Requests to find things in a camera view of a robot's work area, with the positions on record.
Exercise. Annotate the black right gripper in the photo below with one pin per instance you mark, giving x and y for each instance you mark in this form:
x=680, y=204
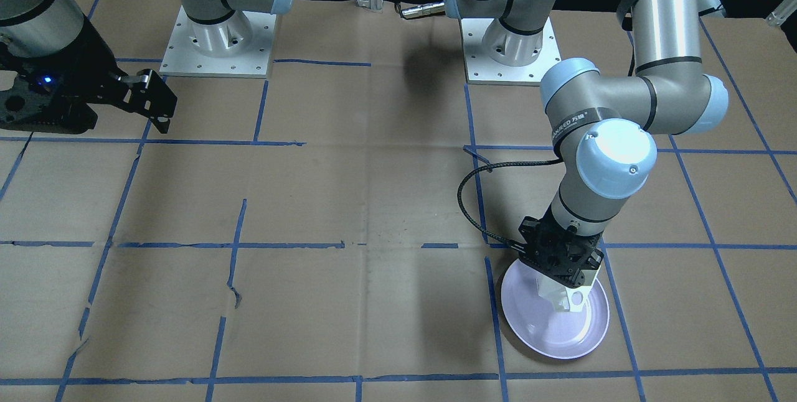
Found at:
x=91, y=61

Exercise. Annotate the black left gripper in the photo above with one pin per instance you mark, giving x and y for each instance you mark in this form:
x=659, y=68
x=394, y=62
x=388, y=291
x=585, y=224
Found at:
x=531, y=233

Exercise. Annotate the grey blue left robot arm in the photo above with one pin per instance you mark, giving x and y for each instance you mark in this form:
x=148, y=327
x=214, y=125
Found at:
x=602, y=127

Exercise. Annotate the lavender round plate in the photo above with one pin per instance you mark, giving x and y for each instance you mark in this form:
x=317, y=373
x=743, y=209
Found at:
x=551, y=319

